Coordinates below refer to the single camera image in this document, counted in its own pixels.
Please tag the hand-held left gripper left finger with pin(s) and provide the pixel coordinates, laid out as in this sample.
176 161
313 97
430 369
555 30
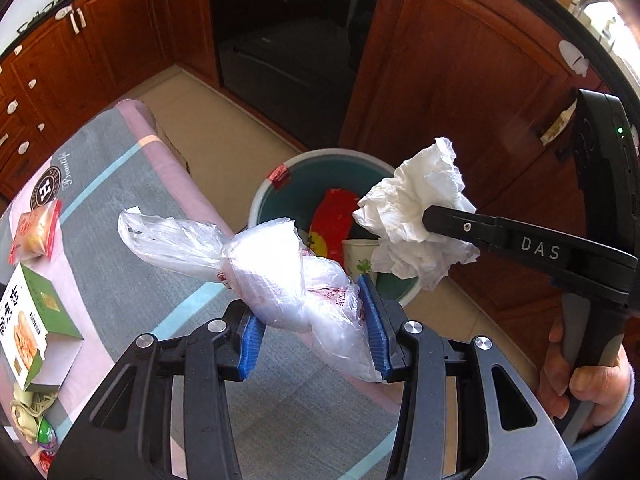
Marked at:
250 355

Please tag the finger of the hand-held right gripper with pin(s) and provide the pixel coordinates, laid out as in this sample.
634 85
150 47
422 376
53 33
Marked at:
465 227

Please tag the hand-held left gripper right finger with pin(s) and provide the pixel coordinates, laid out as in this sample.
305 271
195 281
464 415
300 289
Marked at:
377 330

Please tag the white paper towel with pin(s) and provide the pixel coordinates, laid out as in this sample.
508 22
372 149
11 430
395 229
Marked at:
415 195

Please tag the clear plastic bag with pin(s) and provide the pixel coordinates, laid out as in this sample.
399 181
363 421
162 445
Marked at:
270 270

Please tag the red plastic bag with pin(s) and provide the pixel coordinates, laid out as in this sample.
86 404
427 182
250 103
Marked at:
332 220

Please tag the teal trash bin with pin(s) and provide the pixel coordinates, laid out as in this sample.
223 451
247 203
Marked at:
295 195

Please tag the green cookie box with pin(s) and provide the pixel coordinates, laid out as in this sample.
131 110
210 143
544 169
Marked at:
45 305

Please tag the person's right hand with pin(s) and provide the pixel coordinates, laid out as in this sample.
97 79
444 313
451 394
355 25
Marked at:
555 385

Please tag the white paper cup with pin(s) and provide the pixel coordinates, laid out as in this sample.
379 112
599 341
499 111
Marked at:
357 255

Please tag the wooden kitchen cabinets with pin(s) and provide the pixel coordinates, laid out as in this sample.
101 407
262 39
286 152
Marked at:
450 60

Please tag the small green wrapper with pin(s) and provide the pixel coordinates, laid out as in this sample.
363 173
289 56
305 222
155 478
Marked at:
48 432

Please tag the small bread packet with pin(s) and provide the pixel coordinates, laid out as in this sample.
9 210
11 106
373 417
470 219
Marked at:
35 230

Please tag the black built-in oven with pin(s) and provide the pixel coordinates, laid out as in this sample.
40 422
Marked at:
285 35

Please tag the gas stove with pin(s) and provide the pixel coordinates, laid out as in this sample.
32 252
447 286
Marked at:
37 19

